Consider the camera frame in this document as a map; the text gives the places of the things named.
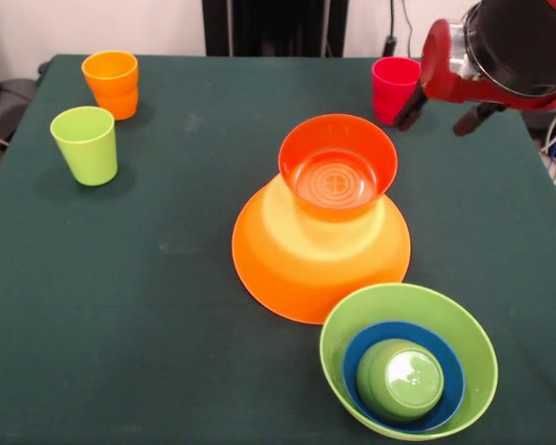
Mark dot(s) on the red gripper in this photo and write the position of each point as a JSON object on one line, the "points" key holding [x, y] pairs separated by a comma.
{"points": [[438, 65]]}

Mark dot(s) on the small red-orange bowl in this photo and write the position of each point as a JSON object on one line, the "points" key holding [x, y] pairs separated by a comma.
{"points": [[338, 134]]}

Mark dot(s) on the large orange bowl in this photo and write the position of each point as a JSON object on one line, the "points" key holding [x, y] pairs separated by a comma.
{"points": [[278, 269]]}

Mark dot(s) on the large light green bowl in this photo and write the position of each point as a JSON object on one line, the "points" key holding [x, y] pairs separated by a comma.
{"points": [[477, 352]]}

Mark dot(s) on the blue bowl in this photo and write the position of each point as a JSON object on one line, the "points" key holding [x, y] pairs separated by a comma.
{"points": [[451, 366]]}

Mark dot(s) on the red cup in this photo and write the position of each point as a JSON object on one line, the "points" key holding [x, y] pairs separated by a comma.
{"points": [[389, 92]]}

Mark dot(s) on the orange cup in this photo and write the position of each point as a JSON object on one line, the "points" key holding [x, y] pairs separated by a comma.
{"points": [[113, 92]]}

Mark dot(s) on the lime green cup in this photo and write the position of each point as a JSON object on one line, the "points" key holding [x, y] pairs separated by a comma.
{"points": [[85, 148]]}

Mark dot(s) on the dark green tablecloth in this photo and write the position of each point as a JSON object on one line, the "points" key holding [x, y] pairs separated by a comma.
{"points": [[120, 347]]}

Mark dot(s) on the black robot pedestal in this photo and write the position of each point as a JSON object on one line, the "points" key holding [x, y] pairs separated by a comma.
{"points": [[278, 23]]}

